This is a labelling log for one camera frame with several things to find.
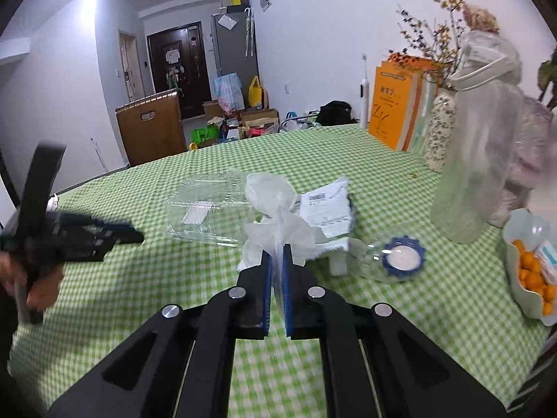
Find white umbrella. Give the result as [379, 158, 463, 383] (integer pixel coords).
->
[244, 6, 255, 57]

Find pile of small orange fruits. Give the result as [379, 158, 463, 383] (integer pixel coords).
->
[511, 239, 557, 316]

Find clear plastic snack packet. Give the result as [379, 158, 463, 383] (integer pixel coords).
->
[165, 172, 262, 249]

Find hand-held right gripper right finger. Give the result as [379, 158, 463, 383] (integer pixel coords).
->
[283, 244, 508, 418]

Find floral patterned vase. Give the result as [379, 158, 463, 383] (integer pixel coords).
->
[424, 87, 457, 172]

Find black backpack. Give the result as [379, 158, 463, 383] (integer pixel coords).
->
[315, 101, 353, 126]

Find grey refrigerator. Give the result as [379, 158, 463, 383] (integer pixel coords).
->
[211, 9, 260, 109]

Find white labelled mailer bag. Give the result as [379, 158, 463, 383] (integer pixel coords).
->
[298, 178, 355, 253]

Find large clear water bottle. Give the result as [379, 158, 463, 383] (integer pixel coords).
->
[430, 30, 525, 245]

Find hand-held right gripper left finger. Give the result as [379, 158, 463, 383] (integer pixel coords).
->
[46, 250, 274, 418]

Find dark plant leaves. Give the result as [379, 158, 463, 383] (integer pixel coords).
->
[537, 50, 557, 109]

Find clear cup with blue lid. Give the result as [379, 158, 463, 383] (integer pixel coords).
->
[348, 226, 429, 284]

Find pale pink bag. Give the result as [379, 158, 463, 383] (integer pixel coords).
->
[492, 96, 553, 227]

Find open cardboard box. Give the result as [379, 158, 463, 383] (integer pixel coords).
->
[239, 108, 279, 133]

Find green plastic toy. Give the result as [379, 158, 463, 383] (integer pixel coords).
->
[189, 126, 220, 149]

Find pale green book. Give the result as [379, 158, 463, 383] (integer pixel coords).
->
[405, 70, 438, 154]

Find orange book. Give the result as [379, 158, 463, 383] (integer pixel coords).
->
[368, 57, 422, 152]

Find white snack packet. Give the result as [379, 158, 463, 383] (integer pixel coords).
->
[535, 239, 557, 284]

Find light wooden door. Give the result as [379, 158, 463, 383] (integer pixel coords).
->
[118, 30, 146, 103]

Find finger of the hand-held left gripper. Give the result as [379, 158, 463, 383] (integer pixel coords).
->
[48, 212, 133, 236]
[56, 229, 145, 264]

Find blue white plastic bag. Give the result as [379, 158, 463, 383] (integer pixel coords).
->
[213, 73, 245, 111]

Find dried yellow flowers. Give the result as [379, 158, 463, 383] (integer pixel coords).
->
[389, 0, 501, 90]

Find yellow shopping bag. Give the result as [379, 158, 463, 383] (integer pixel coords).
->
[248, 76, 265, 107]

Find brown wooden chair back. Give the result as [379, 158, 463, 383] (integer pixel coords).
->
[115, 88, 188, 167]

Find white electric toothbrush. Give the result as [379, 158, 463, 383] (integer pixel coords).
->
[359, 52, 370, 129]

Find dark entrance door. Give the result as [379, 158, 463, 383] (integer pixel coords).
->
[147, 21, 212, 120]

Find person's left hand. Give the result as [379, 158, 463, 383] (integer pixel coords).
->
[0, 253, 64, 312]

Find green checked tablecloth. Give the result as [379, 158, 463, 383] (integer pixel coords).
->
[9, 124, 551, 418]

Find pale green wavy bowl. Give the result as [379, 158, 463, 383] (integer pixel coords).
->
[500, 208, 557, 327]

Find white paper scrap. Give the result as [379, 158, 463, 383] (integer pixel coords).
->
[311, 237, 351, 277]

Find dark wooden slatted chair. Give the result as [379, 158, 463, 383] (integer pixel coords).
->
[505, 331, 557, 418]

